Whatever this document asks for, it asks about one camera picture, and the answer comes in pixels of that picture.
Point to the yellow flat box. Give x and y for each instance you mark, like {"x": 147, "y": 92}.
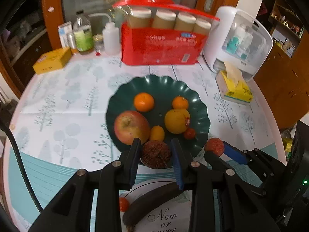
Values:
{"x": 52, "y": 60}

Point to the glass bottle green label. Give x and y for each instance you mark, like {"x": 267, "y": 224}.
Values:
{"x": 83, "y": 36}

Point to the teal bottle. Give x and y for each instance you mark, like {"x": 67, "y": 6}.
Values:
{"x": 232, "y": 42}

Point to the round orange mandarin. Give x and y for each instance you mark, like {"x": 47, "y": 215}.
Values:
{"x": 143, "y": 102}

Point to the dark red lychee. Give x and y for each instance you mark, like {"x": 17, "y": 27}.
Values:
{"x": 155, "y": 154}
{"x": 214, "y": 146}

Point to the small metal can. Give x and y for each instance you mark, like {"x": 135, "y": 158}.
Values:
{"x": 72, "y": 40}

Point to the small oval kumquat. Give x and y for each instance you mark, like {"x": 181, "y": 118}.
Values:
{"x": 157, "y": 133}

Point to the small mandarin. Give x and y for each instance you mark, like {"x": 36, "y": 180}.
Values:
{"x": 180, "y": 102}

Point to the white cosmetic storage box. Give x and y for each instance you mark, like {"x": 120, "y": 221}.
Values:
{"x": 241, "y": 53}

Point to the red apple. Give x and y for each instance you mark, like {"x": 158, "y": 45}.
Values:
{"x": 131, "y": 127}

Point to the yellow tissue box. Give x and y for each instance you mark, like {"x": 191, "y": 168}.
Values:
{"x": 235, "y": 88}

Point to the teal striped table runner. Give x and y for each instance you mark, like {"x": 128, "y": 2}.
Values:
{"x": 36, "y": 178}

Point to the wooden cabinet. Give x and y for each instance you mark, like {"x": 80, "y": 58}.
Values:
{"x": 282, "y": 77}

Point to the overripe dark banana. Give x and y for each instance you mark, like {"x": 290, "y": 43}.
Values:
{"x": 149, "y": 207}

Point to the dark green scalloped plate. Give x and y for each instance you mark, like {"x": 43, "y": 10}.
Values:
{"x": 159, "y": 89}

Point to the red plastic package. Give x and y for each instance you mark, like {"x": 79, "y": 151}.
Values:
{"x": 159, "y": 47}

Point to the round white leaf-print placemat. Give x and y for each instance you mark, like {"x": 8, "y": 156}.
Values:
{"x": 164, "y": 215}

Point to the small white blue box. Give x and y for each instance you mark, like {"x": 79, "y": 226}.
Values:
{"x": 64, "y": 35}

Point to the wooden glass door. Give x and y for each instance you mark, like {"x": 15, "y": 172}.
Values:
{"x": 52, "y": 2}

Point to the white squeeze bottle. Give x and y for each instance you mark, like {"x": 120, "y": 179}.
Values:
{"x": 111, "y": 41}

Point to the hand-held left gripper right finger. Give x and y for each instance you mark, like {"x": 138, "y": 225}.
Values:
{"x": 178, "y": 171}

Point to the large yellow orange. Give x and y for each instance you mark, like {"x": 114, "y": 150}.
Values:
{"x": 176, "y": 122}

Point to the yellow green carton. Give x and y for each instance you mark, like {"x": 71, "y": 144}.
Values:
{"x": 288, "y": 145}

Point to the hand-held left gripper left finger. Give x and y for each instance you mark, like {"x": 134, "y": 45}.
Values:
{"x": 134, "y": 166}

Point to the small glass jar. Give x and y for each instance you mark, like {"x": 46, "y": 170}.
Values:
{"x": 98, "y": 43}

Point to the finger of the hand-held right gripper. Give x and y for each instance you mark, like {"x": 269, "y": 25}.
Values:
{"x": 234, "y": 153}
{"x": 214, "y": 160}

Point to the red cherry tomato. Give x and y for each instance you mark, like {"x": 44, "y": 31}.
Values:
{"x": 123, "y": 204}
{"x": 190, "y": 133}

